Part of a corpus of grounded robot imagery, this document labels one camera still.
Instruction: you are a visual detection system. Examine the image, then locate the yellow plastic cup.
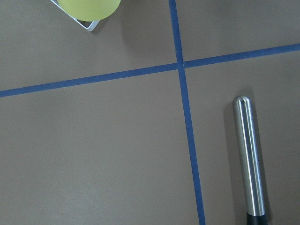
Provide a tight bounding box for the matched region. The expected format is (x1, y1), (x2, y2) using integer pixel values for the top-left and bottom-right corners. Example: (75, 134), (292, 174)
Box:
(58, 0), (121, 22)

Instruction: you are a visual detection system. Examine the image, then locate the steel muddler with black tip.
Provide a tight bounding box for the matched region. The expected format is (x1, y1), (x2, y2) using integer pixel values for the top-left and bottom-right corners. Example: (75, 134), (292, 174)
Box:
(232, 96), (268, 225)

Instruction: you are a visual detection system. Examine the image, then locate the white wire cup rack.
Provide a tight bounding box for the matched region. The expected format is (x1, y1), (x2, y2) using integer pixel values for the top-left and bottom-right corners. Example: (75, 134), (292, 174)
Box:
(50, 0), (99, 32)

